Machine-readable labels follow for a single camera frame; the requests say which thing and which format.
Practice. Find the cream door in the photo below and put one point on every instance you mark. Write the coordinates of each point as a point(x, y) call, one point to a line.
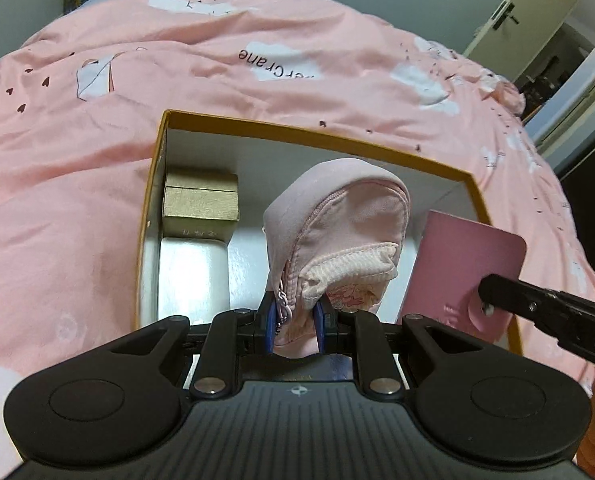
point(542, 0)

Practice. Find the pink zip pouch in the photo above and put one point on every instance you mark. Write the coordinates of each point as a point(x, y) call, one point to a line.
point(337, 210)

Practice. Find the white flat box silver print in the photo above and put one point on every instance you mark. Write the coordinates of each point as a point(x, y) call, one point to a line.
point(192, 275)

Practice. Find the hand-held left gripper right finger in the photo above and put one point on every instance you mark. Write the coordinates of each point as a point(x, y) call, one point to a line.
point(320, 327)

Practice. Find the gold cardboard box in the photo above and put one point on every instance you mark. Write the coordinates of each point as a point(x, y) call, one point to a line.
point(200, 205)

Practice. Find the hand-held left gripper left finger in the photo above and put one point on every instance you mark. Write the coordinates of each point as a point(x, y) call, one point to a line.
point(269, 327)

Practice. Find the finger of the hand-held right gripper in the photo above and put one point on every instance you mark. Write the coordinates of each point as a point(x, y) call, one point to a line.
point(517, 300)

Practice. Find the orange cardboard box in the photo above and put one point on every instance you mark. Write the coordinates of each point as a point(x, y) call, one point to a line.
point(257, 160)

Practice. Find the pink printed blanket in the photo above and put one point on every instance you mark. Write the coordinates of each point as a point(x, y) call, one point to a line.
point(52, 185)

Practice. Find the pink card holder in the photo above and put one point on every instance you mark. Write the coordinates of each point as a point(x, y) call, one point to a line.
point(457, 260)

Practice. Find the white door frame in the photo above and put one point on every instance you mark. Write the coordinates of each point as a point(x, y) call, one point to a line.
point(577, 100)

